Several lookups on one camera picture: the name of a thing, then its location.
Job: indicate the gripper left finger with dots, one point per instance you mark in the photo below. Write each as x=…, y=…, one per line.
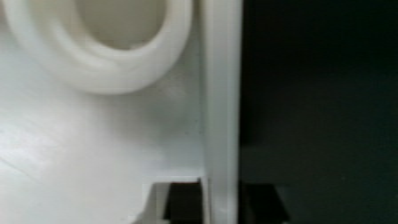
x=183, y=207

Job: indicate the white square tabletop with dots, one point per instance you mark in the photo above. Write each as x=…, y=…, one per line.
x=120, y=75

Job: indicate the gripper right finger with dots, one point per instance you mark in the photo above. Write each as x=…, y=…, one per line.
x=262, y=209

